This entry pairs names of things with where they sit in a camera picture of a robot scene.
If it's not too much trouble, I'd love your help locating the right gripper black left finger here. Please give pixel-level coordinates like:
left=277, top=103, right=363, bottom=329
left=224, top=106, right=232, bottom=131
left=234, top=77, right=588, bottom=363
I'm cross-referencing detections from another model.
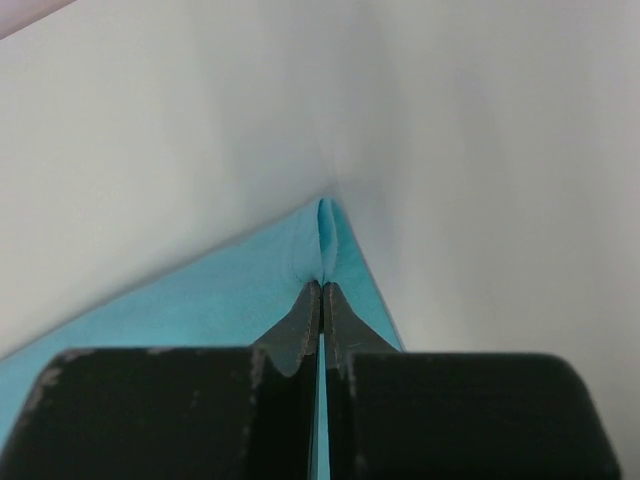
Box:
left=1, top=282, right=321, bottom=479

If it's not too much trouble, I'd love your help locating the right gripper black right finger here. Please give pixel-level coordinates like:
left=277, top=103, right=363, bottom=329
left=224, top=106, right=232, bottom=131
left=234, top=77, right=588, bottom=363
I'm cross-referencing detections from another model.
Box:
left=323, top=283, right=622, bottom=479

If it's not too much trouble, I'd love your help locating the turquoise t shirt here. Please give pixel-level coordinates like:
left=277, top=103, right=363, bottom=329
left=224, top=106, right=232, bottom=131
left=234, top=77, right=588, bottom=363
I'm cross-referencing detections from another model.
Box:
left=1, top=199, right=398, bottom=479

